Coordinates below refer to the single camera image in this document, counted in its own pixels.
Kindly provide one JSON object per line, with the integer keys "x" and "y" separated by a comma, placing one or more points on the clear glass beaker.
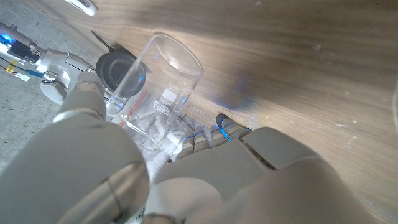
{"x": 174, "y": 62}

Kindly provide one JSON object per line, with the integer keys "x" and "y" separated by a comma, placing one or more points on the black cylindrical speaker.
{"x": 105, "y": 67}

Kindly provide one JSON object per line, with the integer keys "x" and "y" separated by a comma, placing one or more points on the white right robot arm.
{"x": 18, "y": 43}

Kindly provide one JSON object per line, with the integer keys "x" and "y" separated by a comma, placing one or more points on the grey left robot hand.
{"x": 77, "y": 171}

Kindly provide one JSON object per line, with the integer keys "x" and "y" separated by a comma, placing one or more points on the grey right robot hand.
{"x": 59, "y": 65}

